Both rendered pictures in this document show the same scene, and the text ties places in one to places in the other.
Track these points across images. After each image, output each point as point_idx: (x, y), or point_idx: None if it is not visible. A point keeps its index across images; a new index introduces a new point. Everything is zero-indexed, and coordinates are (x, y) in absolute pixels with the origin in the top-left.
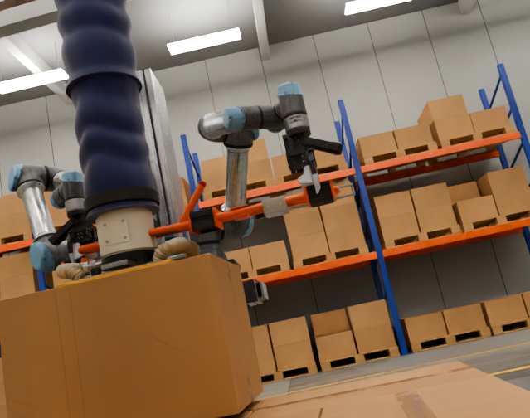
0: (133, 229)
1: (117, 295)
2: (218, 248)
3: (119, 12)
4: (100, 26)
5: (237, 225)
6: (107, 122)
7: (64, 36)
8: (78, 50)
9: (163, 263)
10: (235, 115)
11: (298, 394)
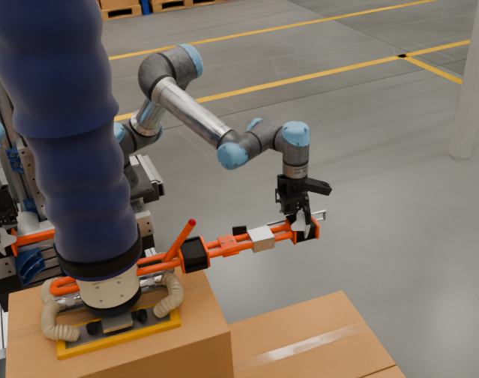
0: (127, 283)
1: (141, 372)
2: (131, 169)
3: (94, 10)
4: (78, 53)
5: (149, 142)
6: (97, 188)
7: (4, 49)
8: (49, 97)
9: (174, 326)
10: (240, 162)
11: (234, 331)
